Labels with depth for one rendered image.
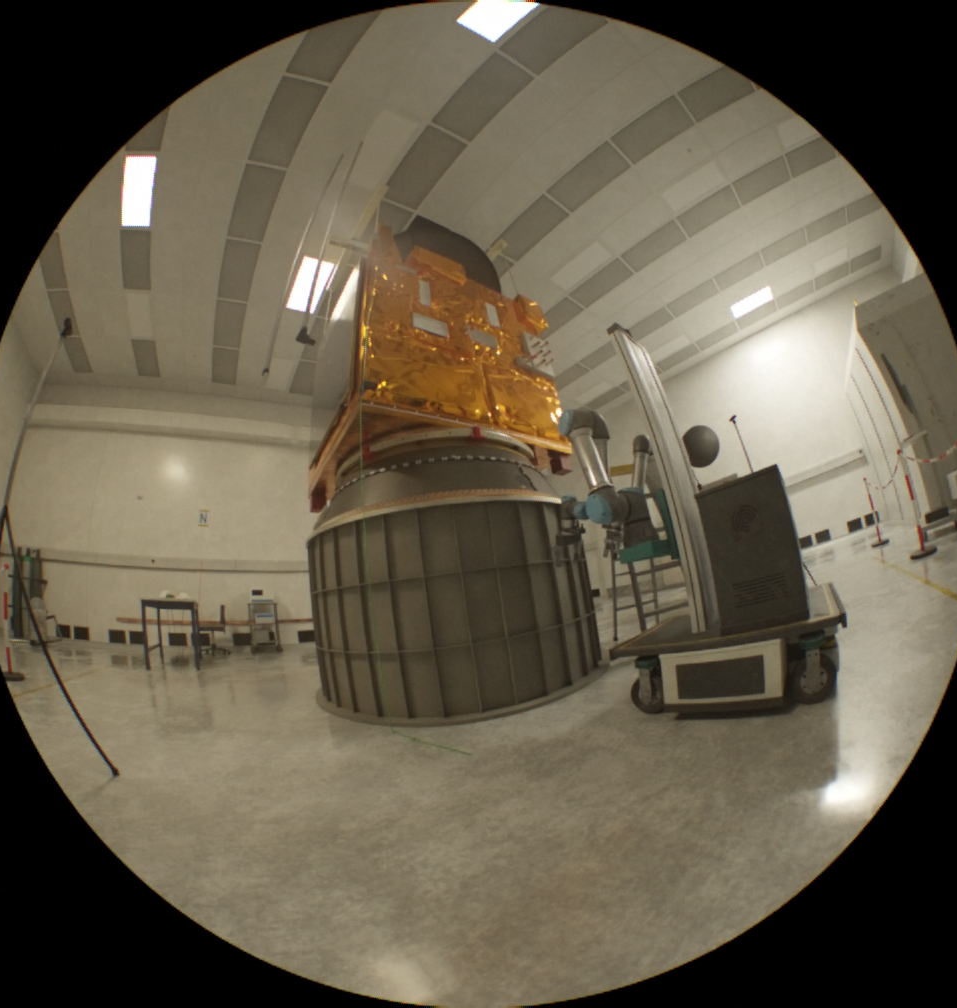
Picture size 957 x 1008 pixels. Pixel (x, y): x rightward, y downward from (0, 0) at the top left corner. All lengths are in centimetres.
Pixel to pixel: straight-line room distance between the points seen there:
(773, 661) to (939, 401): 535
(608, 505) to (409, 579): 107
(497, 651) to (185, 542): 639
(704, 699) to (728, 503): 70
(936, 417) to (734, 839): 573
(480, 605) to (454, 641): 23
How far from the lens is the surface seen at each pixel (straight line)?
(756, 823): 94
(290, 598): 719
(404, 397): 226
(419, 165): 488
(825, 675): 142
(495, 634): 186
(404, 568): 187
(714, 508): 133
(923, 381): 622
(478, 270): 430
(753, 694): 135
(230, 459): 779
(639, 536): 139
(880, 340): 625
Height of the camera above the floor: 62
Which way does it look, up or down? 15 degrees up
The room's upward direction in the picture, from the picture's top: 8 degrees counter-clockwise
